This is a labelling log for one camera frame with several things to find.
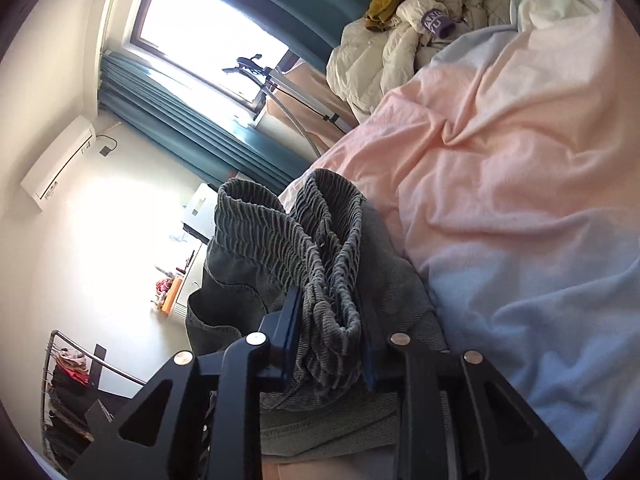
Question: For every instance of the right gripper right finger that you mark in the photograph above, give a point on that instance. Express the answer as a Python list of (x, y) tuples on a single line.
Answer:
[(458, 417)]

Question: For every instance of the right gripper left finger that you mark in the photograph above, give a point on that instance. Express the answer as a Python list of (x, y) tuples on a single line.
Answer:
[(198, 416)]

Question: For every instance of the grey denim jeans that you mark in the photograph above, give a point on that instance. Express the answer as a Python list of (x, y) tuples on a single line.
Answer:
[(333, 245)]

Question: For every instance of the cream clothes pile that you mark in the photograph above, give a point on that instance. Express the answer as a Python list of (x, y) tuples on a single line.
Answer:
[(366, 65)]

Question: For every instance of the white pink bed sheet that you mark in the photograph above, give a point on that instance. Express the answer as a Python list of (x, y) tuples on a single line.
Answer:
[(507, 173)]

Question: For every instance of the upper teal curtain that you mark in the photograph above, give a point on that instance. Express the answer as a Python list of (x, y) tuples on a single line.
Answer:
[(148, 101)]

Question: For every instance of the tan cardboard box by window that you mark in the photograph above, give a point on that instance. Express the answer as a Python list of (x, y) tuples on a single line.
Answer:
[(310, 105)]

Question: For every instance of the mustard yellow garment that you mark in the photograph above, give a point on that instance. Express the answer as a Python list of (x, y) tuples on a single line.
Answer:
[(380, 14)]

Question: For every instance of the clothes rail with garments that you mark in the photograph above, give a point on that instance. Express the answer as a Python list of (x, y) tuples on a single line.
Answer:
[(80, 392)]

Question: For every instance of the white wall air conditioner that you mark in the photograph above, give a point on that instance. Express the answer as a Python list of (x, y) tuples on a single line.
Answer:
[(61, 156)]

